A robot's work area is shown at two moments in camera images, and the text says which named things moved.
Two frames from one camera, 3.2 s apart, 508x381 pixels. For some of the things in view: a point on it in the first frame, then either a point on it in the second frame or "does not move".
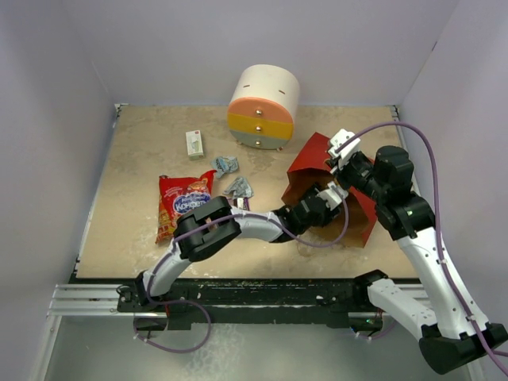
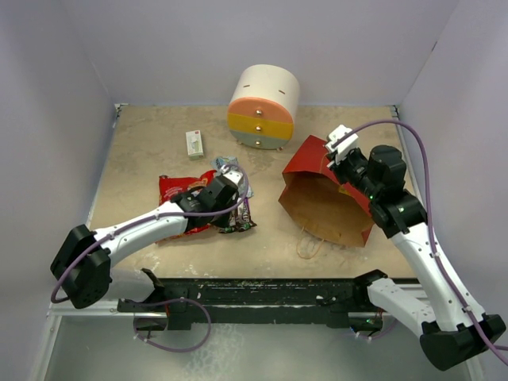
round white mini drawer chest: [263, 106] does not move
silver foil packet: [225, 164] does not move
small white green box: [194, 145] does not move
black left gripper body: [321, 221] → [221, 221]
